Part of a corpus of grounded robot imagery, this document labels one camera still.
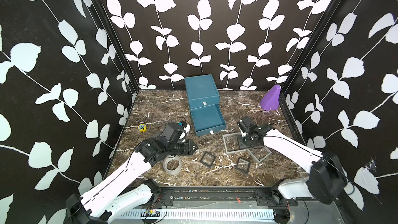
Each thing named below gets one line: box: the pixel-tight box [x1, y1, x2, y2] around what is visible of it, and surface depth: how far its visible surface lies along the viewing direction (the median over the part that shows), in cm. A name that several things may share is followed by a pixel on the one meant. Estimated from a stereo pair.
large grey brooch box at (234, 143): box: [222, 132, 248, 154], surface depth 87 cm
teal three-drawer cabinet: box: [184, 74, 224, 120], surface depth 97 cm
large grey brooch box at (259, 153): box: [246, 146, 273, 164], surface depth 90 cm
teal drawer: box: [189, 103, 227, 137], surface depth 100 cm
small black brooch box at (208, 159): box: [200, 151, 217, 168], surface depth 88 cm
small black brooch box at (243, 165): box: [235, 156, 251, 174], surface depth 86 cm
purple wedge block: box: [260, 84, 282, 111], surface depth 105 cm
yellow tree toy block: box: [137, 123, 148, 133], surface depth 100 cm
